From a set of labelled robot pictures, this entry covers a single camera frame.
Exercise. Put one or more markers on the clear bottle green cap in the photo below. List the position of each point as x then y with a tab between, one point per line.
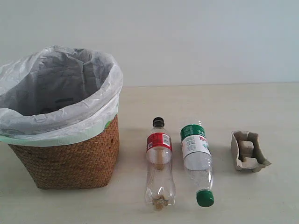
197	159

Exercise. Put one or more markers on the clear bottle red label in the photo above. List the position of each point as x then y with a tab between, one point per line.
160	190

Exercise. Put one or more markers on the grey cardboard egg carton piece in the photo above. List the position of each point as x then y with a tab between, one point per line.
246	152

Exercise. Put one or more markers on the white plastic bin liner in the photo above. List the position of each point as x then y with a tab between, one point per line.
58	96

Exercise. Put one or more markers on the brown woven wicker basket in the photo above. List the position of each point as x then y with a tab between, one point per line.
85	165

